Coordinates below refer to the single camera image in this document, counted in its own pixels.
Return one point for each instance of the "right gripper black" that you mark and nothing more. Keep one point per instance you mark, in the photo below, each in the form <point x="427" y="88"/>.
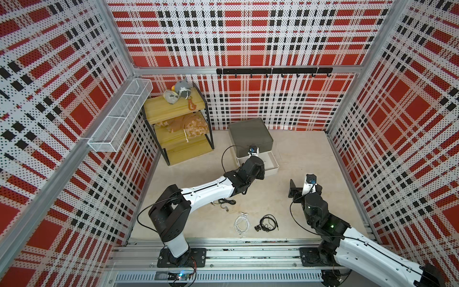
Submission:
<point x="297" y="191"/>

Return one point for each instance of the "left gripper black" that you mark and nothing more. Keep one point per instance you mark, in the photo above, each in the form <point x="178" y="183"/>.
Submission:
<point x="260" y="175"/>

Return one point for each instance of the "white drawer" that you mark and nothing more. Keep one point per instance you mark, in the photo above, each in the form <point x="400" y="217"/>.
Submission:
<point x="270" y="163"/>

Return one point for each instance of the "black earphones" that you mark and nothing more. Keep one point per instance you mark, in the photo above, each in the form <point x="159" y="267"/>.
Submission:
<point x="224" y="203"/>
<point x="267" y="223"/>

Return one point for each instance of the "white earphones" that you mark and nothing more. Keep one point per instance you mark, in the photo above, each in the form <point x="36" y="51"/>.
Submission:
<point x="242" y="224"/>

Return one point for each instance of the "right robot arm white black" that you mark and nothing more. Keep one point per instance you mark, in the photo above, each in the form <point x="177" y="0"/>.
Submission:
<point x="343" y="245"/>

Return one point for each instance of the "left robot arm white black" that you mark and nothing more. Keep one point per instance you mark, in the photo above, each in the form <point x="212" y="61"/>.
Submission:
<point x="170" y="212"/>

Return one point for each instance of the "three-drawer storage cabinet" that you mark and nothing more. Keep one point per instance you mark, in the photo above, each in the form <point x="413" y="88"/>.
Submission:
<point x="252" y="132"/>

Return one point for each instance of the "tan plush toy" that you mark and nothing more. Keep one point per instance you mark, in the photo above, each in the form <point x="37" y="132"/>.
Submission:
<point x="191" y="125"/>

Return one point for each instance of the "wooden three-tier shelf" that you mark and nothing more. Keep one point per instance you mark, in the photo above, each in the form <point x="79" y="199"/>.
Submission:
<point x="173" y="147"/>

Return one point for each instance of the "orange small toy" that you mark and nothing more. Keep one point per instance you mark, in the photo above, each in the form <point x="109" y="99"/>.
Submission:
<point x="191" y="105"/>

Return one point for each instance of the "grey plush toy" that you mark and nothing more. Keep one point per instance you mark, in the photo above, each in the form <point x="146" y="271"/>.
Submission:
<point x="183" y="89"/>

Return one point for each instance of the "white grey cap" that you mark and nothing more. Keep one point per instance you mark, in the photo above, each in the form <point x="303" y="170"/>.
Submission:
<point x="171" y="96"/>

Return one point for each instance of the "green circuit board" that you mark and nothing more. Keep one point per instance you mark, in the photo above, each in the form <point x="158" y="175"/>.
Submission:
<point x="181" y="276"/>

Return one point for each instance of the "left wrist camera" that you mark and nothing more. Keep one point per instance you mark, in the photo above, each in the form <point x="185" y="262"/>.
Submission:
<point x="253" y="151"/>

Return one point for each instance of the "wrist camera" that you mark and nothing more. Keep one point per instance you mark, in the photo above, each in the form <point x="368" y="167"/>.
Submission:
<point x="253" y="151"/>
<point x="309" y="184"/>

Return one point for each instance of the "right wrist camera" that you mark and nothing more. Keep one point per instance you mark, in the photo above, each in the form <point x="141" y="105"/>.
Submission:
<point x="309" y="184"/>

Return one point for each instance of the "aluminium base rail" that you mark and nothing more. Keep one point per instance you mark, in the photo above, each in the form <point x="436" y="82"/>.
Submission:
<point x="225" y="263"/>

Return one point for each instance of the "black wall hook rail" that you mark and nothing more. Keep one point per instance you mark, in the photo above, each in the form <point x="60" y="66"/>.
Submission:
<point x="272" y="71"/>

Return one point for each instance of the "white wire mesh basket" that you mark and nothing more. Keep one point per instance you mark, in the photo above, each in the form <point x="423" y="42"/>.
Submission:
<point x="111" y="133"/>

